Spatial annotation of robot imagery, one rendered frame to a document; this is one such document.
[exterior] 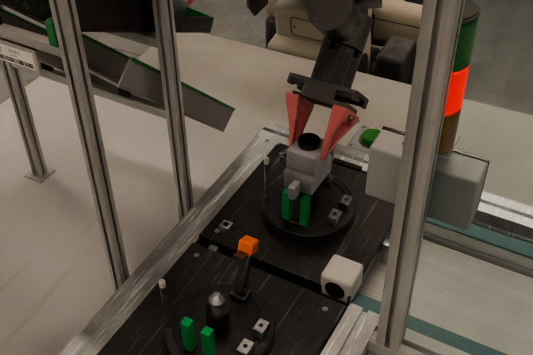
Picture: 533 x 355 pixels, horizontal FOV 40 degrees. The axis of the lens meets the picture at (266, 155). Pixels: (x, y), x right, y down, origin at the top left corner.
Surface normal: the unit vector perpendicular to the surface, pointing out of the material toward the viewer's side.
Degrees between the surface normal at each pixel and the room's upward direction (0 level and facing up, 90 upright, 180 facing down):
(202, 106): 90
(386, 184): 90
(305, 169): 88
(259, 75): 0
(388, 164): 90
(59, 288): 0
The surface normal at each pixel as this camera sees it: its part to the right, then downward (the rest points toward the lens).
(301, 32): -0.44, 0.68
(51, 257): -0.01, -0.77
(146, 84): 0.78, 0.39
